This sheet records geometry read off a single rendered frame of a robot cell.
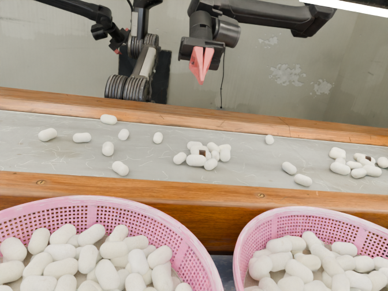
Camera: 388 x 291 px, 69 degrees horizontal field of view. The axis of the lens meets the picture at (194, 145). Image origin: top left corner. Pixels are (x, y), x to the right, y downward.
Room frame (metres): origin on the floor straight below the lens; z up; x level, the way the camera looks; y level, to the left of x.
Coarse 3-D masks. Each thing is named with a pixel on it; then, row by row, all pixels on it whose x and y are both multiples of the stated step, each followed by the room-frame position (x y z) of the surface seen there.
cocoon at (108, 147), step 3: (108, 141) 0.47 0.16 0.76; (105, 144) 0.46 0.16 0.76; (108, 144) 0.46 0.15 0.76; (111, 144) 0.47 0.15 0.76; (105, 147) 0.45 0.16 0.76; (108, 147) 0.45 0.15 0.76; (111, 147) 0.46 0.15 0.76; (102, 150) 0.45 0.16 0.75; (105, 150) 0.45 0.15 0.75; (108, 150) 0.45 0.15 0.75; (111, 150) 0.45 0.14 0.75; (105, 153) 0.45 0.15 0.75; (108, 153) 0.45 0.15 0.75; (111, 153) 0.45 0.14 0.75
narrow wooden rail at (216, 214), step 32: (0, 192) 0.27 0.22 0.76; (32, 192) 0.28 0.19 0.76; (64, 192) 0.29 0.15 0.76; (96, 192) 0.30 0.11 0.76; (128, 192) 0.31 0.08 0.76; (160, 192) 0.33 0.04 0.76; (192, 192) 0.34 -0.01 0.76; (224, 192) 0.35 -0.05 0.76; (256, 192) 0.37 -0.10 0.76; (288, 192) 0.38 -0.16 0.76; (320, 192) 0.40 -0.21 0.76; (0, 224) 0.27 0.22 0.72; (192, 224) 0.31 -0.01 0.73; (224, 224) 0.32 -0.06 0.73; (320, 224) 0.35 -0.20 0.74; (384, 224) 0.37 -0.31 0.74
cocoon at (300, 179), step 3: (297, 174) 0.47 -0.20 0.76; (300, 174) 0.46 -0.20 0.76; (294, 177) 0.46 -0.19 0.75; (297, 177) 0.46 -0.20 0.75; (300, 177) 0.46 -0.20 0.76; (303, 177) 0.46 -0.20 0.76; (306, 177) 0.46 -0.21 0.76; (294, 180) 0.46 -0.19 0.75; (297, 180) 0.46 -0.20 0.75; (300, 180) 0.46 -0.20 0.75; (303, 180) 0.45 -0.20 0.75; (306, 180) 0.45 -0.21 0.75; (309, 180) 0.45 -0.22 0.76; (297, 183) 0.46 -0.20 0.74; (300, 183) 0.46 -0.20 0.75; (303, 183) 0.45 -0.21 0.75; (306, 183) 0.45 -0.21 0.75; (309, 183) 0.45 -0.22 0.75
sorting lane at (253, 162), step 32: (0, 128) 0.50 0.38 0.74; (32, 128) 0.52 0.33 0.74; (64, 128) 0.55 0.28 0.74; (96, 128) 0.58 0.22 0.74; (128, 128) 0.61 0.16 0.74; (160, 128) 0.64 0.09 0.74; (192, 128) 0.67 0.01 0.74; (0, 160) 0.38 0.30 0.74; (32, 160) 0.40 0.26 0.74; (64, 160) 0.41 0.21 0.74; (96, 160) 0.43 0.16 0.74; (128, 160) 0.45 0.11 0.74; (160, 160) 0.47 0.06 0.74; (256, 160) 0.54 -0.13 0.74; (288, 160) 0.57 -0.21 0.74; (320, 160) 0.59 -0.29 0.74; (352, 160) 0.63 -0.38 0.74; (352, 192) 0.46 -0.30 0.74; (384, 192) 0.48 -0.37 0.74
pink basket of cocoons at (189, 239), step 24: (0, 216) 0.23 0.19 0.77; (48, 216) 0.26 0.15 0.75; (72, 216) 0.27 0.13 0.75; (96, 216) 0.28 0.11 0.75; (144, 216) 0.28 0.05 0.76; (168, 216) 0.27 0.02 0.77; (0, 240) 0.22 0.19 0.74; (168, 240) 0.26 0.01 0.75; (192, 240) 0.24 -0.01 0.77; (192, 264) 0.22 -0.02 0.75; (192, 288) 0.21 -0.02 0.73; (216, 288) 0.18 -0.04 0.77
